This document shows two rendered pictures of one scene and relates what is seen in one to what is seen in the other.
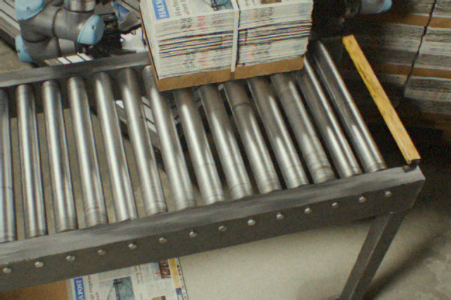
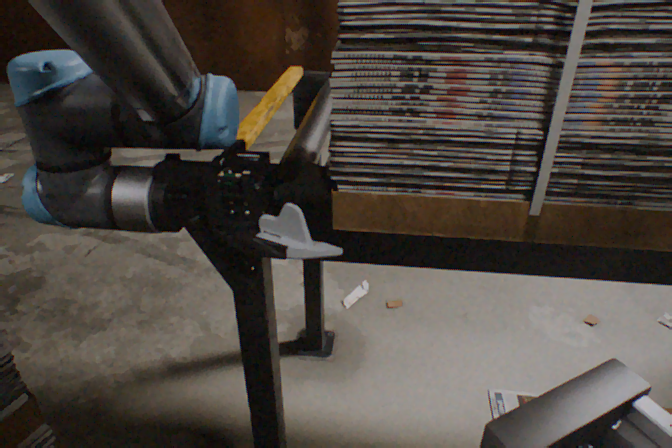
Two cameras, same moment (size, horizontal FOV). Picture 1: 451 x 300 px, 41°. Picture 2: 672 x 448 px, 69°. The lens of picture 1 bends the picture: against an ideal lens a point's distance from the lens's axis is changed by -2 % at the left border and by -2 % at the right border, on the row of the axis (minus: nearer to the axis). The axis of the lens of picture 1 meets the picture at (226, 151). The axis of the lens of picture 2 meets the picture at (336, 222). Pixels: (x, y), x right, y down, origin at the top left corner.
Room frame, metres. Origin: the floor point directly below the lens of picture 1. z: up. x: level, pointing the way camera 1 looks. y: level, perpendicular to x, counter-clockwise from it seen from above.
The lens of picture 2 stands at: (1.80, 0.08, 1.06)
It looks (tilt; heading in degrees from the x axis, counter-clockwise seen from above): 31 degrees down; 204
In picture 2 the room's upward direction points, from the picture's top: straight up
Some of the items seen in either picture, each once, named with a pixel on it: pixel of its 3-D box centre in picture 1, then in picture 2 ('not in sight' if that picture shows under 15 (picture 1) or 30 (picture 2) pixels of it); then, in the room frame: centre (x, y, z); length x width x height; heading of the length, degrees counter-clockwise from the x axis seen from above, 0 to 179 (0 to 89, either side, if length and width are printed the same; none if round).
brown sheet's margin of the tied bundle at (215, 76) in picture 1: (177, 41); (603, 166); (1.20, 0.14, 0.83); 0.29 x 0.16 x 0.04; 17
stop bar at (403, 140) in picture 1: (379, 94); (271, 101); (1.08, -0.37, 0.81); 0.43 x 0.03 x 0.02; 17
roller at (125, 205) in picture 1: (113, 145); not in sight; (0.89, 0.27, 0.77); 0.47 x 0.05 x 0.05; 17
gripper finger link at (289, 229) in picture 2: not in sight; (296, 229); (1.43, -0.13, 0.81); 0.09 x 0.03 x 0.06; 81
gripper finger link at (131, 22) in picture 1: (132, 20); not in sight; (1.30, 0.28, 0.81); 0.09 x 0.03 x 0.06; 134
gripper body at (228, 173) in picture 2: (320, 5); (217, 197); (1.42, -0.24, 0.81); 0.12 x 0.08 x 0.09; 107
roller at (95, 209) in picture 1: (86, 150); not in sight; (0.87, 0.33, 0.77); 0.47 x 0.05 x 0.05; 17
